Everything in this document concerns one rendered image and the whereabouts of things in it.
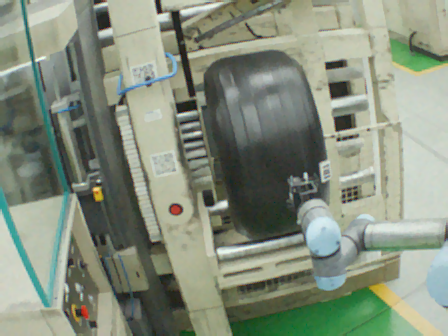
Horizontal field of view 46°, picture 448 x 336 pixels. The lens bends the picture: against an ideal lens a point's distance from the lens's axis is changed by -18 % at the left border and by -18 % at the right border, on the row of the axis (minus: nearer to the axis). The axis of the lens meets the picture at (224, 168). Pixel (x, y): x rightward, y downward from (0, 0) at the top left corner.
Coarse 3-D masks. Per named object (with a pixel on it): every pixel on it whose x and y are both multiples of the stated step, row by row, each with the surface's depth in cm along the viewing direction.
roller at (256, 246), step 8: (296, 232) 194; (256, 240) 195; (264, 240) 194; (272, 240) 194; (280, 240) 194; (288, 240) 194; (296, 240) 194; (216, 248) 195; (224, 248) 194; (232, 248) 194; (240, 248) 194; (248, 248) 194; (256, 248) 194; (264, 248) 194; (272, 248) 194; (224, 256) 194; (232, 256) 194; (240, 256) 194
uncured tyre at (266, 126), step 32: (224, 64) 180; (256, 64) 177; (288, 64) 176; (224, 96) 171; (256, 96) 169; (288, 96) 168; (224, 128) 169; (256, 128) 167; (288, 128) 167; (320, 128) 170; (224, 160) 170; (256, 160) 167; (288, 160) 167; (320, 160) 169; (256, 192) 170; (288, 192) 171; (320, 192) 173; (256, 224) 177; (288, 224) 181
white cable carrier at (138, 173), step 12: (120, 108) 177; (120, 120) 179; (132, 132) 183; (132, 144) 183; (132, 156) 185; (132, 168) 187; (144, 180) 190; (144, 192) 190; (144, 204) 192; (144, 216) 194; (156, 228) 197; (156, 240) 199
